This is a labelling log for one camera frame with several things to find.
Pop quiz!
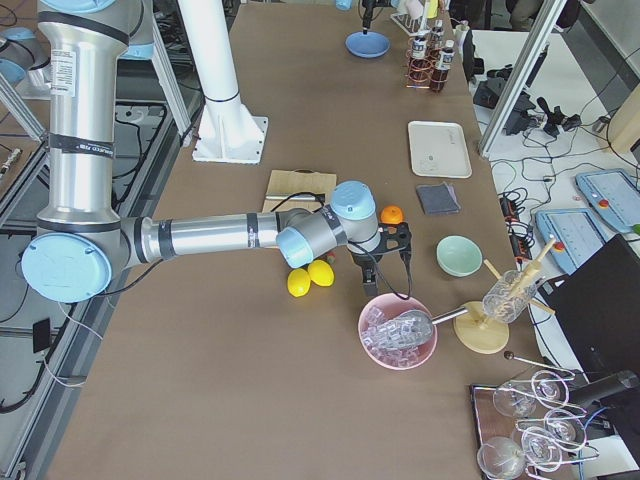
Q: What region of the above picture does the pile of clear ice cubes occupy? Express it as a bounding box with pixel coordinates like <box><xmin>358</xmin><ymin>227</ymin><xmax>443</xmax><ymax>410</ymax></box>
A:
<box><xmin>361</xmin><ymin>307</ymin><xmax>435</xmax><ymax>368</ymax></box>

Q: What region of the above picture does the dark drink bottle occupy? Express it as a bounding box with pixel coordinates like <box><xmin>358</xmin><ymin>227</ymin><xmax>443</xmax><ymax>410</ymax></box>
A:
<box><xmin>429</xmin><ymin>19</ymin><xmax>444</xmax><ymax>58</ymax></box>
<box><xmin>430</xmin><ymin>40</ymin><xmax>455</xmax><ymax>92</ymax></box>
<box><xmin>409</xmin><ymin>30</ymin><xmax>429</xmax><ymax>84</ymax></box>

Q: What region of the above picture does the pink bowl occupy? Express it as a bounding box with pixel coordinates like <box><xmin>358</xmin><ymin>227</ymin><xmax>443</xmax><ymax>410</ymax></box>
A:
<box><xmin>358</xmin><ymin>293</ymin><xmax>438</xmax><ymax>370</ymax></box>

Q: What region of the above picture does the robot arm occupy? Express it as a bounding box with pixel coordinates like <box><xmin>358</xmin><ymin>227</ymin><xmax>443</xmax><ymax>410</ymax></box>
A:
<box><xmin>22</xmin><ymin>1</ymin><xmax>382</xmax><ymax>303</ymax></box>
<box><xmin>334</xmin><ymin>0</ymin><xmax>399</xmax><ymax>33</ymax></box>

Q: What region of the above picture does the pink cup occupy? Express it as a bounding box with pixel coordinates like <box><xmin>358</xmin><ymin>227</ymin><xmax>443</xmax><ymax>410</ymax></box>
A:
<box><xmin>404</xmin><ymin>0</ymin><xmax>424</xmax><ymax>19</ymax></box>

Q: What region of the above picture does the green bowl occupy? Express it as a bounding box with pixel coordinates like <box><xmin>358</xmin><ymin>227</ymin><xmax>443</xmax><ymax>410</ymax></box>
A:
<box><xmin>436</xmin><ymin>235</ymin><xmax>483</xmax><ymax>277</ymax></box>

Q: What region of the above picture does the copper wire bottle rack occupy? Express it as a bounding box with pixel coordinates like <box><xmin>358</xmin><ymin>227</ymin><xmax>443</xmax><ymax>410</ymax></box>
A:
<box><xmin>405</xmin><ymin>29</ymin><xmax>448</xmax><ymax>92</ymax></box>

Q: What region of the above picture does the metal ice scoop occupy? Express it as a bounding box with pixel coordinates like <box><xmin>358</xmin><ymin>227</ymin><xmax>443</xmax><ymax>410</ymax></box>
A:
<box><xmin>388</xmin><ymin>306</ymin><xmax>468</xmax><ymax>348</ymax></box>

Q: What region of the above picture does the cream rectangular tray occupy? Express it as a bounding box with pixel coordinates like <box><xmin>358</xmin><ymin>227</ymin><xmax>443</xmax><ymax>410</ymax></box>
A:
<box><xmin>408</xmin><ymin>120</ymin><xmax>472</xmax><ymax>179</ymax></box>

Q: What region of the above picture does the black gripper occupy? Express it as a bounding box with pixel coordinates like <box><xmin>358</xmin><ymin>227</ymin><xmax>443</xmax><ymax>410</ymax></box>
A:
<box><xmin>351</xmin><ymin>252</ymin><xmax>382</xmax><ymax>297</ymax></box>
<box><xmin>360</xmin><ymin>0</ymin><xmax>376</xmax><ymax>30</ymax></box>

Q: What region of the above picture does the wine glass rack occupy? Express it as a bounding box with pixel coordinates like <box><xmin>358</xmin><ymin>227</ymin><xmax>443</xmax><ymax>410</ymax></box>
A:
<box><xmin>470</xmin><ymin>369</ymin><xmax>600</xmax><ymax>479</ymax></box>

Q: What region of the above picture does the dark drink bottle middle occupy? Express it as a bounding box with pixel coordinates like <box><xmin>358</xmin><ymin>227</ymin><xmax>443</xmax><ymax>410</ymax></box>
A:
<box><xmin>429</xmin><ymin>19</ymin><xmax>444</xmax><ymax>58</ymax></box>

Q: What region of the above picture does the dark drink bottle front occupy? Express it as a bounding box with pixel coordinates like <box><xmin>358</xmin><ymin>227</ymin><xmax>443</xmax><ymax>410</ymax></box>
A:
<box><xmin>409</xmin><ymin>30</ymin><xmax>429</xmax><ymax>84</ymax></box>

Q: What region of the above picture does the teach pendant far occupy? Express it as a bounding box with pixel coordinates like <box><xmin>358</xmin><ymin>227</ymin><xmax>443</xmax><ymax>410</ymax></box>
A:
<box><xmin>575</xmin><ymin>169</ymin><xmax>639</xmax><ymax>233</ymax></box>

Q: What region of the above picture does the wooden cup stand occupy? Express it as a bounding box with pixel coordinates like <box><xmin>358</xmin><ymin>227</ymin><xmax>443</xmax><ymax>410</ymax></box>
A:
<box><xmin>454</xmin><ymin>238</ymin><xmax>555</xmax><ymax>354</ymax></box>

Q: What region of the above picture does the wooden cutting board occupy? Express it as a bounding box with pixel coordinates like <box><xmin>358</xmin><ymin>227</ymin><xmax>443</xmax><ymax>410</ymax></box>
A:
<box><xmin>262</xmin><ymin>170</ymin><xmax>337</xmax><ymax>212</ymax></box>

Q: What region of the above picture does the blue plate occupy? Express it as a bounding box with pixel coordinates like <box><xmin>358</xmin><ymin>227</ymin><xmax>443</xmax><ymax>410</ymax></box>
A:
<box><xmin>345</xmin><ymin>31</ymin><xmax>390</xmax><ymax>59</ymax></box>

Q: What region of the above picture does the yellow lemon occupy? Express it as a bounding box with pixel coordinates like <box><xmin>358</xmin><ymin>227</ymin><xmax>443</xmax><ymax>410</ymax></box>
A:
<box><xmin>307</xmin><ymin>259</ymin><xmax>335</xmax><ymax>287</ymax></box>
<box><xmin>287</xmin><ymin>268</ymin><xmax>311</xmax><ymax>298</ymax></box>

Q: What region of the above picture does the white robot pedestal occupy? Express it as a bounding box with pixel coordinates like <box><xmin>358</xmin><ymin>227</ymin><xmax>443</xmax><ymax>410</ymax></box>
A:
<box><xmin>179</xmin><ymin>0</ymin><xmax>268</xmax><ymax>165</ymax></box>

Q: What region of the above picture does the teach pendant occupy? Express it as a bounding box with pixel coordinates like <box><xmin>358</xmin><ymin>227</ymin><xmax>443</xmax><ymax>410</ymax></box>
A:
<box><xmin>575</xmin><ymin>169</ymin><xmax>639</xmax><ymax>233</ymax></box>
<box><xmin>535</xmin><ymin>208</ymin><xmax>611</xmax><ymax>274</ymax></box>

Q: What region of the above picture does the clear glass on stand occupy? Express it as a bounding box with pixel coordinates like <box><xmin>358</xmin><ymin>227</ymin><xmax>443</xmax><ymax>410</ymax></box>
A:
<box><xmin>482</xmin><ymin>270</ymin><xmax>537</xmax><ymax>324</ymax></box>

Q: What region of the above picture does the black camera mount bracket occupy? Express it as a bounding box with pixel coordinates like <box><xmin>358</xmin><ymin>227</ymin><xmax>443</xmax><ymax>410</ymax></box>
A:
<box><xmin>372</xmin><ymin>222</ymin><xmax>412</xmax><ymax>265</ymax></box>

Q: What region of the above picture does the dark drink bottle back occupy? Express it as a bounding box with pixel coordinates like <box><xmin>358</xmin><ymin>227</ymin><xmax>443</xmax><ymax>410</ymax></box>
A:
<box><xmin>430</xmin><ymin>40</ymin><xmax>455</xmax><ymax>92</ymax></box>

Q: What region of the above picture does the teach pendant near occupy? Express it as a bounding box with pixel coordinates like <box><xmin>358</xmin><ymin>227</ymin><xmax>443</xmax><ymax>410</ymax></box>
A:
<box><xmin>535</xmin><ymin>208</ymin><xmax>611</xmax><ymax>274</ymax></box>

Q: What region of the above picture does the grey folded cloth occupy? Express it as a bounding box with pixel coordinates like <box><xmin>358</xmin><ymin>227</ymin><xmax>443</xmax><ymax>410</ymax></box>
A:
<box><xmin>416</xmin><ymin>182</ymin><xmax>461</xmax><ymax>215</ymax></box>

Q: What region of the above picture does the white cup rack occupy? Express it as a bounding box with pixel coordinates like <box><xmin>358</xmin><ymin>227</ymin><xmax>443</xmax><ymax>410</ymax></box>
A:
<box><xmin>390</xmin><ymin>0</ymin><xmax>441</xmax><ymax>37</ymax></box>

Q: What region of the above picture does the aluminium frame post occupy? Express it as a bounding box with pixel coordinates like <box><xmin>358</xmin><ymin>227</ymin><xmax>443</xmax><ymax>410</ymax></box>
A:
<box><xmin>478</xmin><ymin>0</ymin><xmax>567</xmax><ymax>159</ymax></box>

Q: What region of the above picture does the orange fruit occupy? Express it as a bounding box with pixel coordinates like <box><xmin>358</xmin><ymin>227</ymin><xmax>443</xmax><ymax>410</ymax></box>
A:
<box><xmin>380</xmin><ymin>205</ymin><xmax>405</xmax><ymax>225</ymax></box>

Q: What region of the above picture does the black monitor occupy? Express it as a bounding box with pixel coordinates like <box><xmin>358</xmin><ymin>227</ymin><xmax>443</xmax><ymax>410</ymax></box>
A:
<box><xmin>539</xmin><ymin>234</ymin><xmax>639</xmax><ymax>374</ymax></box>

